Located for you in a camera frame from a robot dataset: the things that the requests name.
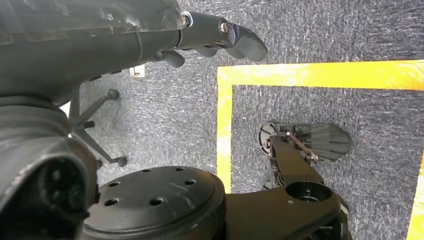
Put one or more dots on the robot left hand grey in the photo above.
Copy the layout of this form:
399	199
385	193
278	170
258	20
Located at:
82	49

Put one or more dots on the white floor outlet plate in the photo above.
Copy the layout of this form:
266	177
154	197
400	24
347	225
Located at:
137	71

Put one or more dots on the pale furniture panel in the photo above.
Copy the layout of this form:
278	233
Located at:
66	107

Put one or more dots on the black swivel chair base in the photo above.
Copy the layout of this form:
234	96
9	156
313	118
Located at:
79	122

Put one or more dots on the robot left arm ribbed sleeve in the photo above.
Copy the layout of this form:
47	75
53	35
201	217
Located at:
33	122

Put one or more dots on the black round robot hip joint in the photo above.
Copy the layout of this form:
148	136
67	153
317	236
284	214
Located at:
155	198

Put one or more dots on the yellow floor tape square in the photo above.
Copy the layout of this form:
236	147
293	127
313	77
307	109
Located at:
331	74

